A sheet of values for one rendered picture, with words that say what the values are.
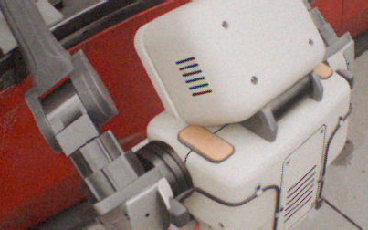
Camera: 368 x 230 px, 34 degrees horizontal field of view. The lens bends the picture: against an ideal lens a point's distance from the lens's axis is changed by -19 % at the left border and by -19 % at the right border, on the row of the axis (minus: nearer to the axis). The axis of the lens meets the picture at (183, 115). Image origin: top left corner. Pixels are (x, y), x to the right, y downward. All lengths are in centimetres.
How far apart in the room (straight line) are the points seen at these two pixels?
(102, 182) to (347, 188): 172
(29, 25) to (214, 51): 24
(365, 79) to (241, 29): 218
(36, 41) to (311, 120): 38
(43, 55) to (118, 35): 99
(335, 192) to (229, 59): 169
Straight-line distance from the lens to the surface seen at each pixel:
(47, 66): 85
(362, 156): 259
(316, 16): 107
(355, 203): 243
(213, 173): 83
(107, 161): 83
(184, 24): 79
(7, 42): 144
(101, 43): 180
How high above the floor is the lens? 185
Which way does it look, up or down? 45 degrees down
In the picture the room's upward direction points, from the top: 2 degrees clockwise
